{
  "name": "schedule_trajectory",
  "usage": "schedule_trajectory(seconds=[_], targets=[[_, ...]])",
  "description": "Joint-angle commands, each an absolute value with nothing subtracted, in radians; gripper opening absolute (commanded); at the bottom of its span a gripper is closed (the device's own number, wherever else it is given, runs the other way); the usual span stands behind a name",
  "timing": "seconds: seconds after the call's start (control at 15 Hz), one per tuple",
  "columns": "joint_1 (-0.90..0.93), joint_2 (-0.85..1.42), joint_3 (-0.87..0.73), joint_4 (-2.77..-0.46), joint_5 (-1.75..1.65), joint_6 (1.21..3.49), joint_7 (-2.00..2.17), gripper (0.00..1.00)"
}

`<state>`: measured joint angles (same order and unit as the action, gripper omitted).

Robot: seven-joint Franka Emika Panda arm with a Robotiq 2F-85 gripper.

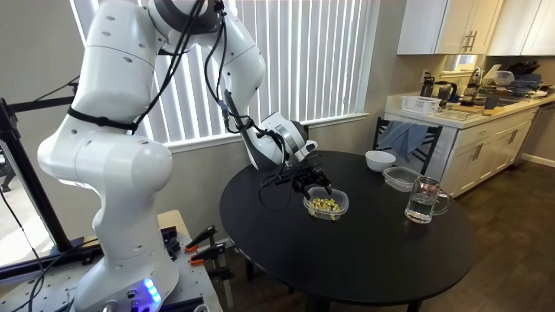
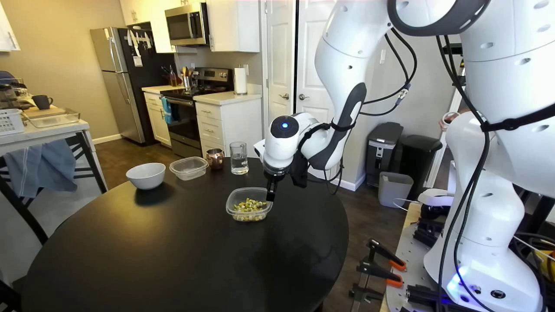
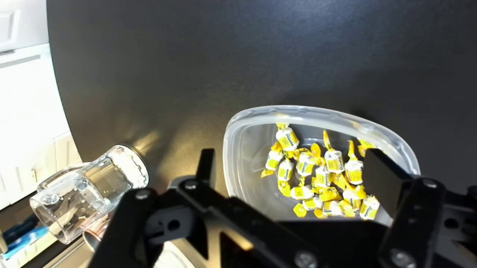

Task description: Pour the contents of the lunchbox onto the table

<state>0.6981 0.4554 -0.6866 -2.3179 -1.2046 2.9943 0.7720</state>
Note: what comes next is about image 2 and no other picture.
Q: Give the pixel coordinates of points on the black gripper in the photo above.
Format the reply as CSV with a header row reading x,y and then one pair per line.
x,y
273,173

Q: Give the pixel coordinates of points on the yellow food pile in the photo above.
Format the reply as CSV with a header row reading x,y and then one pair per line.
x,y
249,208

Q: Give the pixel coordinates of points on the clear plastic lunchbox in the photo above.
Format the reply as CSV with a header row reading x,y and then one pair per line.
x,y
235,201

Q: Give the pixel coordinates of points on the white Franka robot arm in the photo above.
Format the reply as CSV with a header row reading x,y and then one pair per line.
x,y
497,230

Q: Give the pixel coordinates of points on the clear glass of water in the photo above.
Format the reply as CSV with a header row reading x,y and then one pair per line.
x,y
238,157

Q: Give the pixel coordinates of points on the small glass jar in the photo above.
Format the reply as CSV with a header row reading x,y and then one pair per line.
x,y
214,157

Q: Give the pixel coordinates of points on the white lower cabinet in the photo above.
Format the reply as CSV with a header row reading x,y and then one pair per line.
x,y
157,112
228,121

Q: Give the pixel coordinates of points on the clear lidded plastic container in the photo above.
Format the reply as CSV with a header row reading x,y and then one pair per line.
x,y
188,166

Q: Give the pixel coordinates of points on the white paper towel roll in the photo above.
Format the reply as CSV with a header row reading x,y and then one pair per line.
x,y
240,79

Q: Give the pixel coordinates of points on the steel black stove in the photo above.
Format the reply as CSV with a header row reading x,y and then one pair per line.
x,y
188,109

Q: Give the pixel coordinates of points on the black lidded bin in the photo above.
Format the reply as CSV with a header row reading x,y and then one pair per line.
x,y
382,144

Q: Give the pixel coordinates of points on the small grey waste bin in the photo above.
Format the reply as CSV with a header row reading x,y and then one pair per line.
x,y
394,189

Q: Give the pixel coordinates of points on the white bowl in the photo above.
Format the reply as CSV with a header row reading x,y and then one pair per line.
x,y
146,175

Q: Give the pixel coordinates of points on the black orange clamp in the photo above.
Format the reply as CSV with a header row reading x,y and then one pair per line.
x,y
384,253
379,272

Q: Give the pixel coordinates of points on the white panel door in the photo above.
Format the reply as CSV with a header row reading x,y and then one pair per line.
x,y
289,52

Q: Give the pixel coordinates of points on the robot mounting table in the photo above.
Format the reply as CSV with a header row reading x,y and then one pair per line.
x,y
405,248

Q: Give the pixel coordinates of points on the black trash can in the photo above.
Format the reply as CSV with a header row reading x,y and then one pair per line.
x,y
419,157

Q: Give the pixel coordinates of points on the black wooden chair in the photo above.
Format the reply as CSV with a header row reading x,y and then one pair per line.
x,y
93,161

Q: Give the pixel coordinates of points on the black steel refrigerator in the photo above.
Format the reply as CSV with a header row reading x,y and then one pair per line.
x,y
124,79

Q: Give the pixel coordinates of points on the steel microwave oven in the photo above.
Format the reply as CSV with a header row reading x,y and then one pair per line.
x,y
186,24

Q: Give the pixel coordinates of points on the blue cloth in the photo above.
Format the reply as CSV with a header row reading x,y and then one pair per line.
x,y
44,166

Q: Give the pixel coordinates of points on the clear plastic bin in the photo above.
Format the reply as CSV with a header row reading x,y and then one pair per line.
x,y
53,119

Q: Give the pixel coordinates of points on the black mug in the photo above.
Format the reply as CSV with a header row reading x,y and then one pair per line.
x,y
42,100

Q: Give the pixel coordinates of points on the white lattice basket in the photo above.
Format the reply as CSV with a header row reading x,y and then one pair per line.
x,y
9,121

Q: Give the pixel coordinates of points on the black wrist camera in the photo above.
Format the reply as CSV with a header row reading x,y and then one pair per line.
x,y
299,170

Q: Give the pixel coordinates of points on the white wall cabinet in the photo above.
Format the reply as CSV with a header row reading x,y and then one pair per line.
x,y
235,22

